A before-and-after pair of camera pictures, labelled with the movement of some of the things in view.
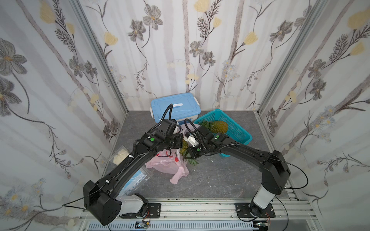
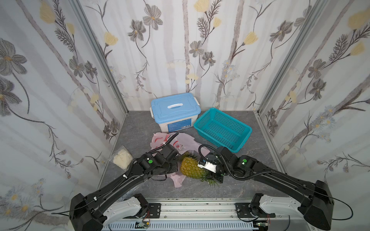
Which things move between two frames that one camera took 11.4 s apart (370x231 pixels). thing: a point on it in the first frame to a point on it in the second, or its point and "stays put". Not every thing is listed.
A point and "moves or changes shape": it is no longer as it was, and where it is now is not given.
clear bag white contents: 119,155 stays put
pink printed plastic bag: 169,161 moves or changes shape
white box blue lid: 185,108 stays put
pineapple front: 183,148 to 189,166
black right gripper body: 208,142 to 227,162
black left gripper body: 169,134 to 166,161
